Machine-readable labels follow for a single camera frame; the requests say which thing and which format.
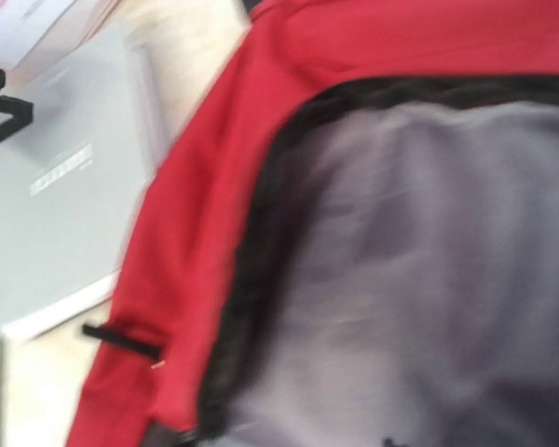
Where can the grey ianra book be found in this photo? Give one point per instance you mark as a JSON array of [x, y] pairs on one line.
[[72, 181]]

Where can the rose cover white book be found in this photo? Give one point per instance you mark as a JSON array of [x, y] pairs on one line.
[[41, 30]]

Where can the red student backpack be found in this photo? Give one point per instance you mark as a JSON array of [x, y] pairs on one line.
[[354, 242]]

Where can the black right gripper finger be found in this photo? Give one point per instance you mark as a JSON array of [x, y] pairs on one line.
[[19, 113]]

